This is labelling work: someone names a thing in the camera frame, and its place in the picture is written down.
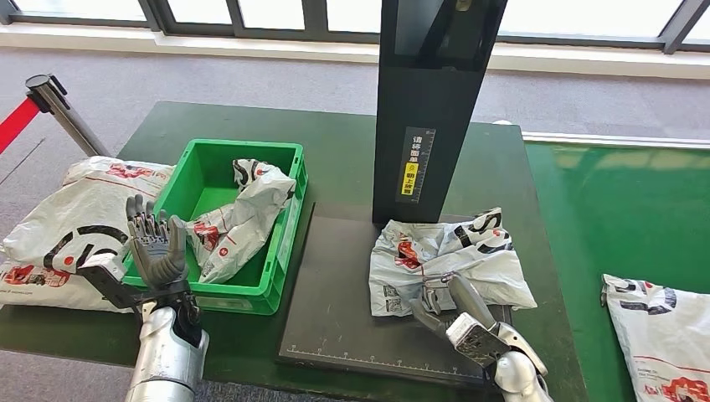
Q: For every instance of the small white parcel bag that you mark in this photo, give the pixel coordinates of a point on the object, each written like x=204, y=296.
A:
x=244, y=222

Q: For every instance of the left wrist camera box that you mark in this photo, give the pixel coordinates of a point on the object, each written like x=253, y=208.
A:
x=102, y=272

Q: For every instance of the black inbound scanner machine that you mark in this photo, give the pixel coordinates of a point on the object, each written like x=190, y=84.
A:
x=333, y=277

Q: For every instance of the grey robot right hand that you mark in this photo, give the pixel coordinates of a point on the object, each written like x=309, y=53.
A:
x=466, y=299

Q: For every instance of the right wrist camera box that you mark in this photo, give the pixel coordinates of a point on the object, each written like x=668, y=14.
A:
x=477, y=341

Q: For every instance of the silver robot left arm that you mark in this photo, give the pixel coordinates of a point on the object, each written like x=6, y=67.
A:
x=166, y=358

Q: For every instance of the dark window frame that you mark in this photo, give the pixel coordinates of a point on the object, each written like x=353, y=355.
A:
x=310, y=22

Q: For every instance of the silver stanchion post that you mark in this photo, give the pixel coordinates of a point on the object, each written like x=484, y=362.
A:
x=66, y=116

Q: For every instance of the large white parcel bag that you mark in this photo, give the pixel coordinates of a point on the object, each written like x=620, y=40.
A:
x=66, y=216

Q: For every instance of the green plastic crate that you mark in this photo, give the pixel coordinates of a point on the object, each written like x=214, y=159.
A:
x=277, y=272

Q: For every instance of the red barrier belt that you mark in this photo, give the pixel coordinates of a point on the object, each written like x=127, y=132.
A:
x=18, y=125

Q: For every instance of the white window sill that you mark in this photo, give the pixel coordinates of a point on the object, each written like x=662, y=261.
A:
x=222, y=47

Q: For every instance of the black yellow ruler sticker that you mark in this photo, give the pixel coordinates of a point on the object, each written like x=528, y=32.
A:
x=416, y=165

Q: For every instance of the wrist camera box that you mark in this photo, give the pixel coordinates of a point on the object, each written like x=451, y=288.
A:
x=102, y=272
x=477, y=341

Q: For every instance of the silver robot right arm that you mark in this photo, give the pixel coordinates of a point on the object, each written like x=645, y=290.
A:
x=518, y=372

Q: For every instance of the dark green table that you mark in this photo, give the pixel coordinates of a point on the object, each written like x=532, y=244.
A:
x=333, y=150

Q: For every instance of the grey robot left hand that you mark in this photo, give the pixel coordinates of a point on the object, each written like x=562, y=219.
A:
x=161, y=255

